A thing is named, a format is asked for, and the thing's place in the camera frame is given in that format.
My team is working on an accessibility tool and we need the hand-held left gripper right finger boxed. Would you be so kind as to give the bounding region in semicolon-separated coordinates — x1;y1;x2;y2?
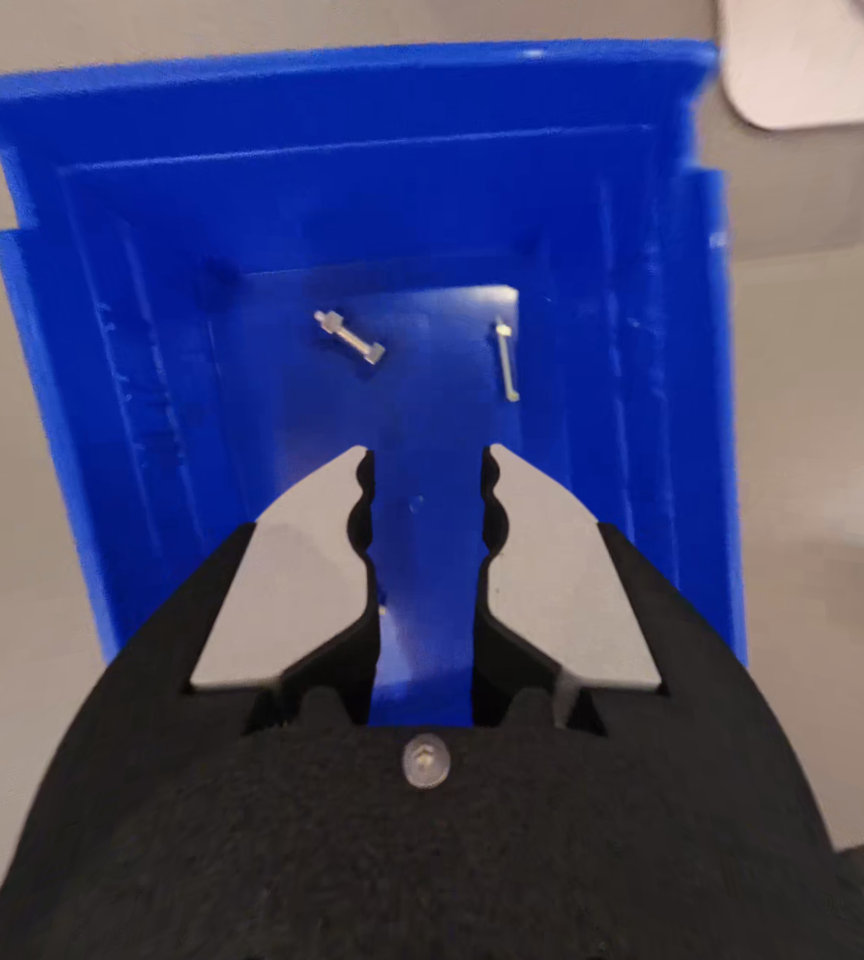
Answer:
473;442;664;729

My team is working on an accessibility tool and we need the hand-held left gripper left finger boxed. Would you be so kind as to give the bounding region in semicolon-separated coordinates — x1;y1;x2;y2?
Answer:
189;444;382;727

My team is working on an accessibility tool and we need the thin short steel bolt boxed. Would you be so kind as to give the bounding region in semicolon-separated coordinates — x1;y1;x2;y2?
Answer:
493;316;521;404

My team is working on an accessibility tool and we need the small steel bolt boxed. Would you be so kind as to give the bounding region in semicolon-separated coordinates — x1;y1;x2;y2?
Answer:
313;309;387;367

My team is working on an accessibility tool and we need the blue plastic bin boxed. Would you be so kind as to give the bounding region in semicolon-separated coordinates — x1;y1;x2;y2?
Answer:
0;37;750;729

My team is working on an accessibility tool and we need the white document stand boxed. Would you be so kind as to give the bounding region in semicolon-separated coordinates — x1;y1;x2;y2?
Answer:
717;0;864;132

